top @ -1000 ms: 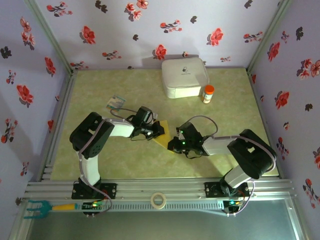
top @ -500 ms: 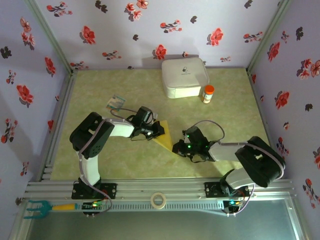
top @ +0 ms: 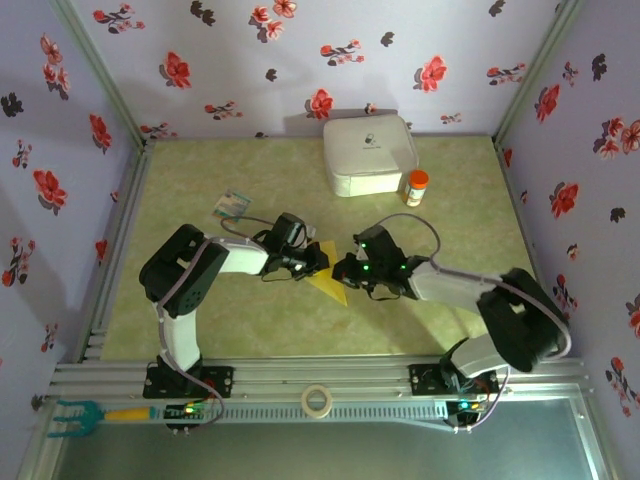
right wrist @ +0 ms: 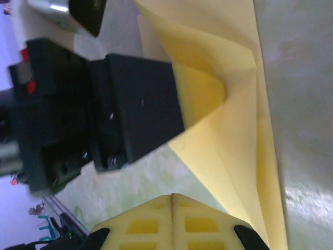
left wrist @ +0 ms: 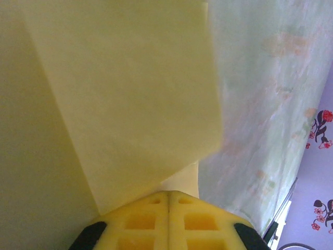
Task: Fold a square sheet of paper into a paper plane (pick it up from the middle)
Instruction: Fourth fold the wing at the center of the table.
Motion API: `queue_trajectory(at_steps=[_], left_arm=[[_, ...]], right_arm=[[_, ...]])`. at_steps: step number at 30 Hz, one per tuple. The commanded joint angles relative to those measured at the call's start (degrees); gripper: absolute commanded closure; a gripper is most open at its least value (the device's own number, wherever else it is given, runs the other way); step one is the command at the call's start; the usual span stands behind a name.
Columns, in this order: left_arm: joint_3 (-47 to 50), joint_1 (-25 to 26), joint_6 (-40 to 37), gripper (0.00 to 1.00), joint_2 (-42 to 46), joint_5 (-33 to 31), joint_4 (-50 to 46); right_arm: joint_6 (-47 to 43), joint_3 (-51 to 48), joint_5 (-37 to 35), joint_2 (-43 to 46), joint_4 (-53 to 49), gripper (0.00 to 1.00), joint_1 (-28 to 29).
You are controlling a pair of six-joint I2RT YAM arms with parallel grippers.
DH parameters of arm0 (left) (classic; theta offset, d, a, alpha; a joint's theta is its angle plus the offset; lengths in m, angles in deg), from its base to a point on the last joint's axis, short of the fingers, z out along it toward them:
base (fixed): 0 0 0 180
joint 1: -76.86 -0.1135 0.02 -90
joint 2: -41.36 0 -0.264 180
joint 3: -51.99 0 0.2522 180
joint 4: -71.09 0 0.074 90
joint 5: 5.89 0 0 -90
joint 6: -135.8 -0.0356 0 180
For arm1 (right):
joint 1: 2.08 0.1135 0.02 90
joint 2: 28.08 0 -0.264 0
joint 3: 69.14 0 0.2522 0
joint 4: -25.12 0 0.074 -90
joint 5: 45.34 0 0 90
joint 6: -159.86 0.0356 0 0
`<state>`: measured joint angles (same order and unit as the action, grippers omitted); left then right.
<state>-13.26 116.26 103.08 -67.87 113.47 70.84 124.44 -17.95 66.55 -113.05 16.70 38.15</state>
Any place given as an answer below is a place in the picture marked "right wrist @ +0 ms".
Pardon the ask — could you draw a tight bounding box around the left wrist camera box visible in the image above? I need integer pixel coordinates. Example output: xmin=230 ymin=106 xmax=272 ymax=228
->
xmin=27 ymin=0 xmax=108 ymax=38

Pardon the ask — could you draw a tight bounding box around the teal rake with yellow handle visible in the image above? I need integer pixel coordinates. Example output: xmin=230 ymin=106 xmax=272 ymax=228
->
xmin=38 ymin=214 xmax=57 ymax=243

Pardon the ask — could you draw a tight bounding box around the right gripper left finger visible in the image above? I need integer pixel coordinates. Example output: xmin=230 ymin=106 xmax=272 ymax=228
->
xmin=78 ymin=194 xmax=173 ymax=250

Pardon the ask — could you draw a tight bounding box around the yellow paper sheet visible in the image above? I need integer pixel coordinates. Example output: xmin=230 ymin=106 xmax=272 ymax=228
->
xmin=134 ymin=0 xmax=289 ymax=250

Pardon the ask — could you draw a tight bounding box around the aluminium mounting rail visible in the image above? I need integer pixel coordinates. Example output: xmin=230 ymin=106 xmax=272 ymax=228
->
xmin=43 ymin=196 xmax=91 ymax=236

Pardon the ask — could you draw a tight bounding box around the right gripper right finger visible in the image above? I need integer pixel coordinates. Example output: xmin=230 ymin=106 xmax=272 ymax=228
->
xmin=172 ymin=193 xmax=271 ymax=250

